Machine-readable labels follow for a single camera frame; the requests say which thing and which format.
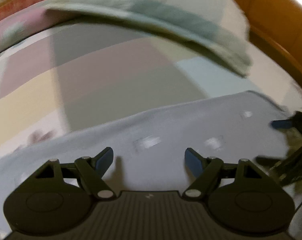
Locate wooden headboard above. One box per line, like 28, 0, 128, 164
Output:
235, 0, 302, 88

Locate purple floral rolled quilt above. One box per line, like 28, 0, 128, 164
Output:
0, 1, 76, 53

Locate grey patterned pyjama trousers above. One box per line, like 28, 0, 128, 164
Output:
0, 91, 291, 234

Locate checked pastel pillow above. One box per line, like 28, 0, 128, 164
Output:
46, 0, 251, 76

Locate checked patchwork bed sheet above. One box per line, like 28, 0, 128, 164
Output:
0, 19, 302, 158

